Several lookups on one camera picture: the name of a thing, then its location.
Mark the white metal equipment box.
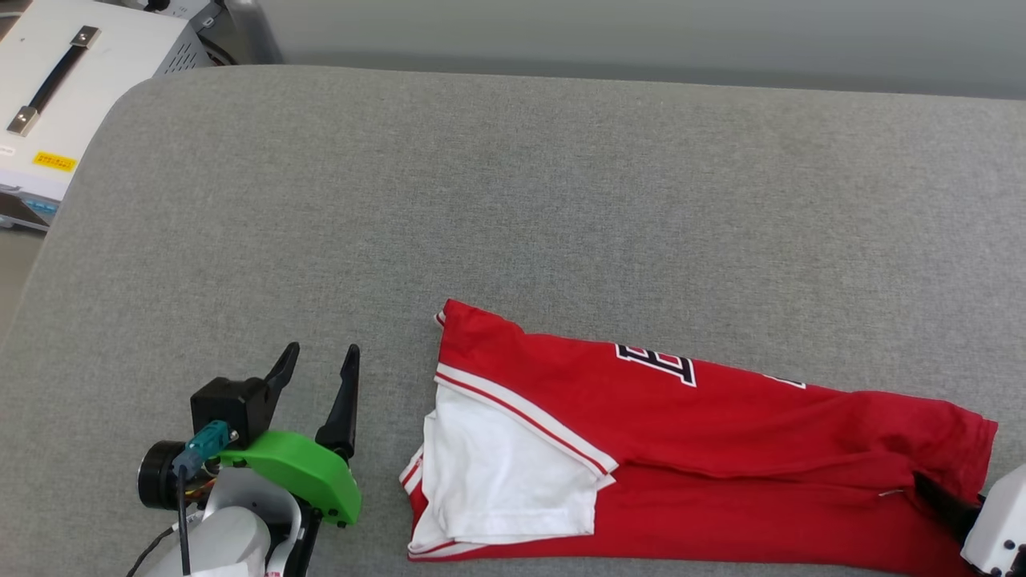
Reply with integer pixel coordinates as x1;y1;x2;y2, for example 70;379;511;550
0;0;211;233

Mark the light grey partition screen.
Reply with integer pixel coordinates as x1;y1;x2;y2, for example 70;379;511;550
256;0;1026;101

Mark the red and white basketball jersey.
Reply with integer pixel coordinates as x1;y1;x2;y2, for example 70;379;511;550
398;299;999;577

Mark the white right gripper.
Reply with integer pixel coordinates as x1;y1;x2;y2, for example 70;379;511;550
912;463;1026;577

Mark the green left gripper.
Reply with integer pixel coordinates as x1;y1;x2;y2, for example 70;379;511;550
218;342;362;527

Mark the black box carry handle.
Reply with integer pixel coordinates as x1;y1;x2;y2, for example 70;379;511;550
6;26;102;137

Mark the grey partition foot post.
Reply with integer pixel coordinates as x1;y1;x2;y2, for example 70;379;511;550
224;0;281;65

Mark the black left gripper motor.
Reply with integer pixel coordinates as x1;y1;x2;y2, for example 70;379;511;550
138;439;193;511

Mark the left teal-plug black cable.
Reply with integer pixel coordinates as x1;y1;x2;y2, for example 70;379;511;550
172;420;240;577

